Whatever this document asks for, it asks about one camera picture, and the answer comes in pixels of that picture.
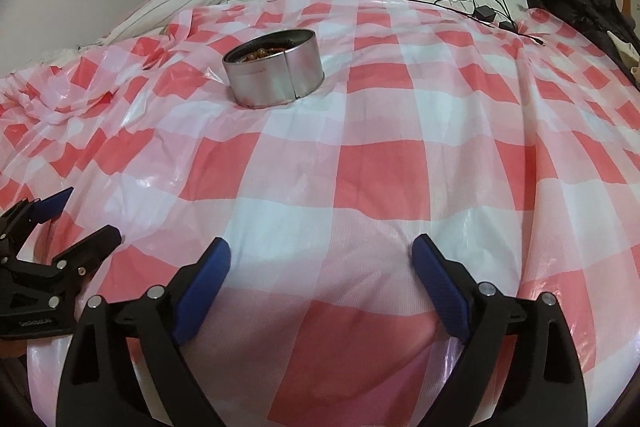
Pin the black jacket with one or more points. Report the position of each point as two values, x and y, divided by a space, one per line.
599 21

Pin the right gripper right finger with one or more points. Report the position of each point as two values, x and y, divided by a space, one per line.
526 340

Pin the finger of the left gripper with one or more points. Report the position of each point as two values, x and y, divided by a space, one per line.
22 218
75 265

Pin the round silver metal tin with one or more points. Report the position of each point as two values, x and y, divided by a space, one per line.
275 69

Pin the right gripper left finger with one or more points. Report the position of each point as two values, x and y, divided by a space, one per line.
99 386

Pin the red white checkered plastic cloth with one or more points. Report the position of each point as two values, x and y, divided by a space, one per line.
517 154

